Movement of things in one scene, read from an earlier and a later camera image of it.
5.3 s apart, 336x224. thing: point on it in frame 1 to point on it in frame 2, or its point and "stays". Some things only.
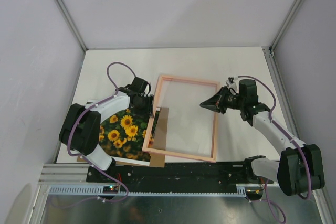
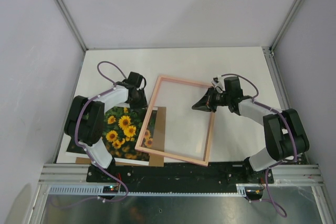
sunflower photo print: (123, 134) stays
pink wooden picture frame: (145, 148) to (168, 155)
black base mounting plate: (234, 174) stays
